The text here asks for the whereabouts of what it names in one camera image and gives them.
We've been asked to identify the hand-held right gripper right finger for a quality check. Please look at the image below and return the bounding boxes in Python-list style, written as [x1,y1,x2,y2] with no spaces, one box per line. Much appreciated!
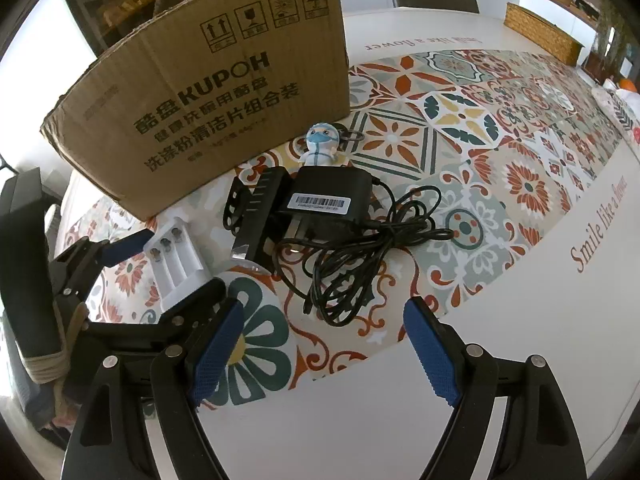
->
[402,296,588,480]

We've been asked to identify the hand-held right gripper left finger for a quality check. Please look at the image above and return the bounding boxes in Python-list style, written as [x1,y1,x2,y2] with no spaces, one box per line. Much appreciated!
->
[62,296,246,480]

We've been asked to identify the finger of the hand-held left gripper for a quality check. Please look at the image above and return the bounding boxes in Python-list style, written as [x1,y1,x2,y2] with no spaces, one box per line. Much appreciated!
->
[85,277,227,347]
[52,229,156,311]

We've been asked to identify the white battery charger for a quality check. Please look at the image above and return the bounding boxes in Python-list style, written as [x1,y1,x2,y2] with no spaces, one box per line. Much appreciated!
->
[143,215,213,318]

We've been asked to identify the brown cardboard box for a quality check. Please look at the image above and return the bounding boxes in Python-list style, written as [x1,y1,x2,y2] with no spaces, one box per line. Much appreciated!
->
[40,0,351,222]

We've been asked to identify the black bike light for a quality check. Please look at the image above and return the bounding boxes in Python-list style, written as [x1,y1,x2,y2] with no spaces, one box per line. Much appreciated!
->
[224,167,293,276]

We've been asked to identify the patterned table runner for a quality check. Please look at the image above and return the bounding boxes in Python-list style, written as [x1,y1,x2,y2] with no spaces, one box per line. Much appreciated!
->
[60,49,631,406]

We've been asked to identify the floral snack bag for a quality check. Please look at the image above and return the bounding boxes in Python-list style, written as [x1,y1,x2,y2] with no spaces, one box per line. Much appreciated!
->
[592,82,640,147]

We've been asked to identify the woven wicker box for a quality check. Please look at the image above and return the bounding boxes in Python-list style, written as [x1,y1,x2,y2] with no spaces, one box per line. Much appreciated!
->
[504,2,586,67]

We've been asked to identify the black power adapter with cable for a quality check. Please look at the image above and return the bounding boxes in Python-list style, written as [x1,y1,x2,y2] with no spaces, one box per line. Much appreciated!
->
[270,167,456,328]

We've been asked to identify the masked figurine keychain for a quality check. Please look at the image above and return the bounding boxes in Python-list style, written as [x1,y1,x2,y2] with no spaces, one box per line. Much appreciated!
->
[299,122,362,167]

